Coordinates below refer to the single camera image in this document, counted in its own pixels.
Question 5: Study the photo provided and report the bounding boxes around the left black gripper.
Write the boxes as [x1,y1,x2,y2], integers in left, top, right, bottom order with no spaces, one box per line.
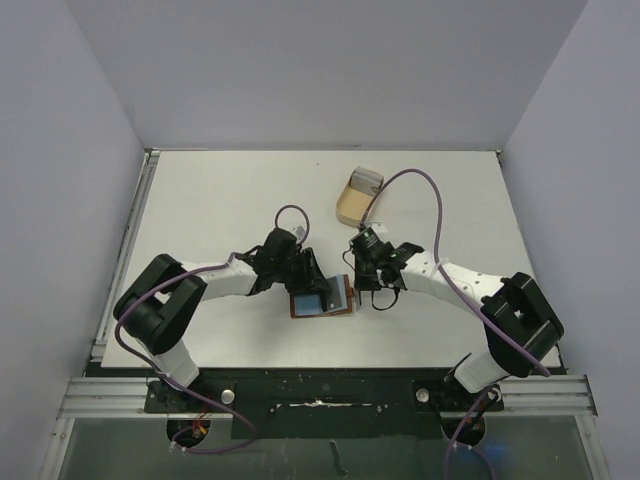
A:
[273,248,329,296]

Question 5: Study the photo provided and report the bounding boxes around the black credit card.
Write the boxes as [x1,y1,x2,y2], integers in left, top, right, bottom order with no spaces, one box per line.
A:
[322,284,350,314]

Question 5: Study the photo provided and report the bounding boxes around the brown leather card holder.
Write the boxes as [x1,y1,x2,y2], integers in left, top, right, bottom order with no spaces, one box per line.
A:
[290,274,354,318]

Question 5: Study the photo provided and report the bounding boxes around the dark credit card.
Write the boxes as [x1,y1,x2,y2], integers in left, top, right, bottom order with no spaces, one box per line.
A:
[293,294,323,317]

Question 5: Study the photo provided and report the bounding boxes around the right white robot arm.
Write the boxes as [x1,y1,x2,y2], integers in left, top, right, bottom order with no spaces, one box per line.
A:
[349,227,565,409]

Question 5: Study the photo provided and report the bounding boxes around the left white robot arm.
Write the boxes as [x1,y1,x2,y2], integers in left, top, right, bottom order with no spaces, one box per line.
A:
[113,228,331,411]

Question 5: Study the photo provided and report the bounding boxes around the tan oval cardboard tray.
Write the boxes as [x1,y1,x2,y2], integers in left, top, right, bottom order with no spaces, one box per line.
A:
[335,175,375,227]

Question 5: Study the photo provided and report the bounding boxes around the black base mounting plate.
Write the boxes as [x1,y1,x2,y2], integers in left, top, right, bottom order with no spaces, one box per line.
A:
[143,369,504,446]

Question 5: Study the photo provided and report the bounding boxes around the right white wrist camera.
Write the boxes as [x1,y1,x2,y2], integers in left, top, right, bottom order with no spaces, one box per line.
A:
[360,222,388,237]

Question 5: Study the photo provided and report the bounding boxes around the aluminium rail left edge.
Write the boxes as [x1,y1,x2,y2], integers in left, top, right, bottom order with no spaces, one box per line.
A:
[89,149,161,362]

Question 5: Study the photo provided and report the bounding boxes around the aluminium rail front right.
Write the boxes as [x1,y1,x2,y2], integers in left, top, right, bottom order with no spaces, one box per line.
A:
[489,375,598,417]

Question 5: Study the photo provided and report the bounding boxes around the aluminium rail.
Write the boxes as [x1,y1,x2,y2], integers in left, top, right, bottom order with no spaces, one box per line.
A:
[489,375,598,417]
[58,377,147,419]

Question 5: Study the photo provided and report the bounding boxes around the aluminium rail front left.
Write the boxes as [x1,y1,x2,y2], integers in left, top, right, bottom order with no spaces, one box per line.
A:
[58,377,147,419]

